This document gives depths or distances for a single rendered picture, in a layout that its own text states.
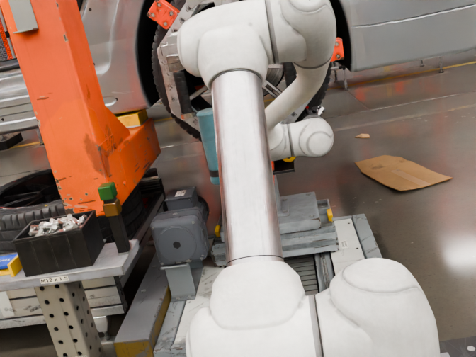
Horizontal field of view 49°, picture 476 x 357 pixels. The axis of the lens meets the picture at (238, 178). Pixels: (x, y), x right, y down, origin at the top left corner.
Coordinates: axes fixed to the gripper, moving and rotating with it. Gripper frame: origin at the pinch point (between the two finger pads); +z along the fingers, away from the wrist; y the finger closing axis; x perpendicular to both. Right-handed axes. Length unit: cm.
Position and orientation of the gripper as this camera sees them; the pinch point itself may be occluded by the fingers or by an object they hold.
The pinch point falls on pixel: (309, 114)
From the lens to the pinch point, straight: 192.4
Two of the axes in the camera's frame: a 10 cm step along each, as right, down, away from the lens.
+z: 0.7, -3.3, 9.4
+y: 5.6, -7.7, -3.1
